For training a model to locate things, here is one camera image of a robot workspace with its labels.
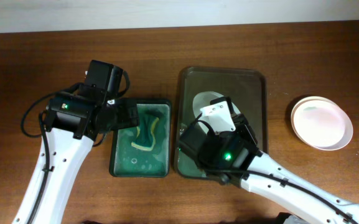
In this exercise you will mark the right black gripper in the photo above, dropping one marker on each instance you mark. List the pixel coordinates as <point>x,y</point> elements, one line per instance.
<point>242,124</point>

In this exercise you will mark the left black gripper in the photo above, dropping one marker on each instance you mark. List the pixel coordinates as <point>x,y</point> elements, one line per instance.
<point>122,106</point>

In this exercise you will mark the green yellow sponge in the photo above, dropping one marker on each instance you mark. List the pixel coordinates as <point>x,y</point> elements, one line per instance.
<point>145,139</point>

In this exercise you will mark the white plate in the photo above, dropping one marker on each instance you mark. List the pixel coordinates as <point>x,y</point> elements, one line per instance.
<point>322,124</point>
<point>289,113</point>
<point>203,99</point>

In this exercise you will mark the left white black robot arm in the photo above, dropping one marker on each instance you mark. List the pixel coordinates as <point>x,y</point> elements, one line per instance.
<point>69,127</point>

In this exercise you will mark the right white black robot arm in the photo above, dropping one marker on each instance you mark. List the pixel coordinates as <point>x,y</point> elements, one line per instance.
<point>231,156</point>

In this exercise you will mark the large dark serving tray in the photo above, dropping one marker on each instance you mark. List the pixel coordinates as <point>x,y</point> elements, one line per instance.
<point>247,90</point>

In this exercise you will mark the small green water tray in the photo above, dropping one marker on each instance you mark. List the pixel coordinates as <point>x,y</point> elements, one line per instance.
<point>127,161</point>

